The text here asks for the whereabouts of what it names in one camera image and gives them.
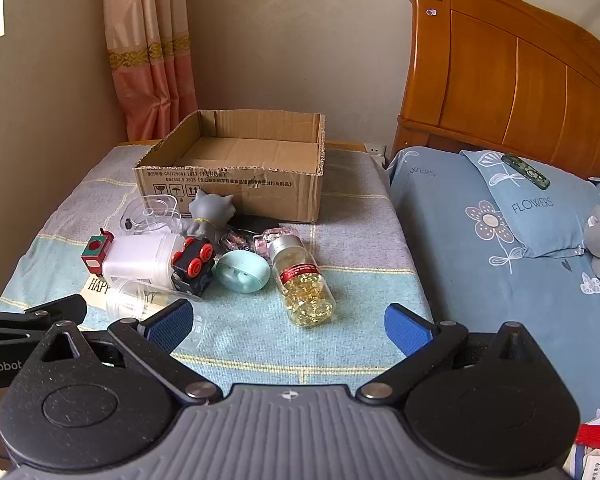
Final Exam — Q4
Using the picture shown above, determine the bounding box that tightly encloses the red green toy block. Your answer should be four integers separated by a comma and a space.
81, 228, 114, 278

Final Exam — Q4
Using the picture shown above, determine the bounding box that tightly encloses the white plastic jar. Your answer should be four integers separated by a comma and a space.
102, 233, 185, 289

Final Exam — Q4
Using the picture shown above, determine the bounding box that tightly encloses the black red-wheeled toy train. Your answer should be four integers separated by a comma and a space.
171, 237, 215, 297

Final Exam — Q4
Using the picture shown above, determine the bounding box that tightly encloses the mint green earbud case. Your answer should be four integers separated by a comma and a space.
213, 250, 271, 294

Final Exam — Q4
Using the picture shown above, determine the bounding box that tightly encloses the clear plastic spool dish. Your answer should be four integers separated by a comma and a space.
114, 195, 182, 235

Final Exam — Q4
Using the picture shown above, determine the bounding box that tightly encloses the clear pink sand bottle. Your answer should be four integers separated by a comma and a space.
251, 226, 299, 259

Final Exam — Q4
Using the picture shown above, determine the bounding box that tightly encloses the happy every day card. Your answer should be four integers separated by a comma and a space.
80, 275, 168, 320

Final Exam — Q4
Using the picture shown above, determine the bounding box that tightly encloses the blue floral bedsheet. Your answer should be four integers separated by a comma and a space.
388, 146, 600, 420

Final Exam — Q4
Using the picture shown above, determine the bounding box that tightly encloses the checked grey blue tablecloth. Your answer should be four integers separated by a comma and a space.
0, 145, 430, 389

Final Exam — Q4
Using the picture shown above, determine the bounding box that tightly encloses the bottle of yellow capsules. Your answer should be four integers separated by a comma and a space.
268, 235, 336, 327

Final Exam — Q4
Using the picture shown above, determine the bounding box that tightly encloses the grey cat figurine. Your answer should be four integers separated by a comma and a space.
181, 190, 236, 244

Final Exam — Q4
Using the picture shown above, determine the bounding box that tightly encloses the black flat pouch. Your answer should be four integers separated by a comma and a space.
227, 214, 279, 235

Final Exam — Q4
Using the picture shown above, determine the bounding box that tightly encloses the blue floral pillow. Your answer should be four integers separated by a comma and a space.
463, 150, 600, 258

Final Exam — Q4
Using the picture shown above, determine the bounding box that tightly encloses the green patterned case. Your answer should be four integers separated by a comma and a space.
501, 154, 550, 191

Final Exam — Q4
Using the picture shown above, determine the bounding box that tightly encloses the red white book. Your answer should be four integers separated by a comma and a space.
562, 408, 600, 480

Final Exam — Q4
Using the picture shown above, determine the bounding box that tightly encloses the open cardboard box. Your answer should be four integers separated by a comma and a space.
133, 110, 326, 223

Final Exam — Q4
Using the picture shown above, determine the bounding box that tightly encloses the wooden bed headboard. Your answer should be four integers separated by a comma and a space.
392, 0, 600, 178

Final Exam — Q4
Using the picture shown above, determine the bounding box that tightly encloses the pink patterned curtain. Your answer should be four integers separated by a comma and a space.
102, 0, 197, 141

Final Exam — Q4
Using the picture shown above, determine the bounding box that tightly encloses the keychain with charms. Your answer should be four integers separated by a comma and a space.
219, 228, 251, 252

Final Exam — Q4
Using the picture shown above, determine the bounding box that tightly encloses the white wall power plug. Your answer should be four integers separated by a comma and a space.
365, 143, 386, 160

